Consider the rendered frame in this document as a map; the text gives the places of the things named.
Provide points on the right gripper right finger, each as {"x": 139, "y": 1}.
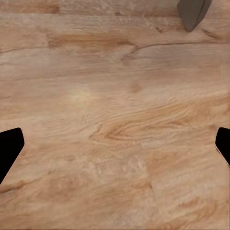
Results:
{"x": 223, "y": 142}

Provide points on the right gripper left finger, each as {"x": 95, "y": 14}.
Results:
{"x": 11, "y": 143}

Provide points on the coffee table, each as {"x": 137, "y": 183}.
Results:
{"x": 193, "y": 12}

